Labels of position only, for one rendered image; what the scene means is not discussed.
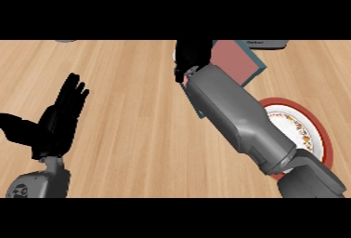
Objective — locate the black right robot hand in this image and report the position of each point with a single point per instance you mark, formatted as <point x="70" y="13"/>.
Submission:
<point x="191" y="55"/>

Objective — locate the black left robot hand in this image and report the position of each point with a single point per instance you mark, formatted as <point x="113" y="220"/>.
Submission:
<point x="54" y="130"/>

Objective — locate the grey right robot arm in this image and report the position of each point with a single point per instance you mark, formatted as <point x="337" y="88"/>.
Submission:
<point x="237" y="117"/>

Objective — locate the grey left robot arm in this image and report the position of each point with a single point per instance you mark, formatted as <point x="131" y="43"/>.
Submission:
<point x="38" y="184"/>

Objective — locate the pink box with teal sides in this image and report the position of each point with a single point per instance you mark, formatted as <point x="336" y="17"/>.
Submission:
<point x="233" y="60"/>

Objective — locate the white plate with red rim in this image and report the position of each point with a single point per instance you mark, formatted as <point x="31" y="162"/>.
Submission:
<point x="301" y="127"/>

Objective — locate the dark grey appliance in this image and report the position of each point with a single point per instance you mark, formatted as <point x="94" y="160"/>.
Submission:
<point x="267" y="44"/>

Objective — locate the small grey object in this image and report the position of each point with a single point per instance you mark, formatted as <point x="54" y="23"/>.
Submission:
<point x="65" y="41"/>

